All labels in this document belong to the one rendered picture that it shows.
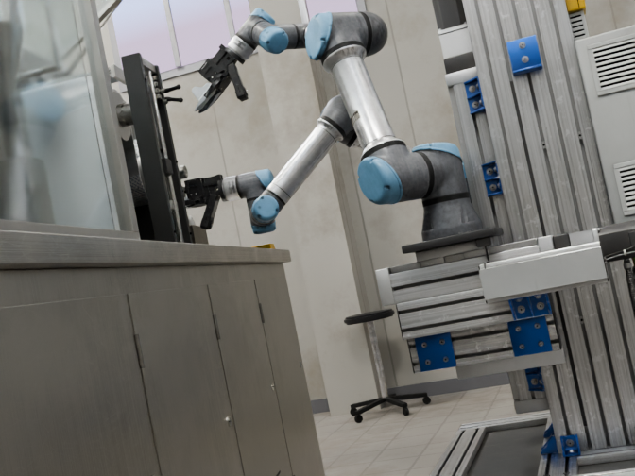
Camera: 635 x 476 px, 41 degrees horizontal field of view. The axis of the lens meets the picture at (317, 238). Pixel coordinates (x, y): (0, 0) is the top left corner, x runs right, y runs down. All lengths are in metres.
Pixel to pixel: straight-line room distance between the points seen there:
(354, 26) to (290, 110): 2.82
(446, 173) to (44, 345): 1.21
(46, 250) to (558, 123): 1.48
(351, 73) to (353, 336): 2.91
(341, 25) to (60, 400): 1.34
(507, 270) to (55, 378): 1.10
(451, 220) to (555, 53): 0.52
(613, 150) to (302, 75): 3.06
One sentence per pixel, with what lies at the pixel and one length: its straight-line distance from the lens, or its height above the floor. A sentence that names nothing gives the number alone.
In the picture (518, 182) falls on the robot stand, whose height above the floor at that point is 0.92.
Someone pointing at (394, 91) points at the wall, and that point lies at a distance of 5.05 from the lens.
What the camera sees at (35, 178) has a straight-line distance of 1.30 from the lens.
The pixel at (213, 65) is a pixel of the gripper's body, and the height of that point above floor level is 1.48.
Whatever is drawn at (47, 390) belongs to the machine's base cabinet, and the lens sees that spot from 1.10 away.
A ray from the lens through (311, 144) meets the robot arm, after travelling 2.50.
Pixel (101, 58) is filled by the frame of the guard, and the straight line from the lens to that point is 1.67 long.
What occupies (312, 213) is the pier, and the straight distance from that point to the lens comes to 4.89.
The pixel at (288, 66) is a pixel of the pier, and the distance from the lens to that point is 5.03.
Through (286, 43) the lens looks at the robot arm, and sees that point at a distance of 2.54.
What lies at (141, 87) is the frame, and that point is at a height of 1.35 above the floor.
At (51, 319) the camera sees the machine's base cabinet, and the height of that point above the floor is 0.79.
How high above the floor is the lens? 0.77
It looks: 3 degrees up
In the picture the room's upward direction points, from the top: 11 degrees counter-clockwise
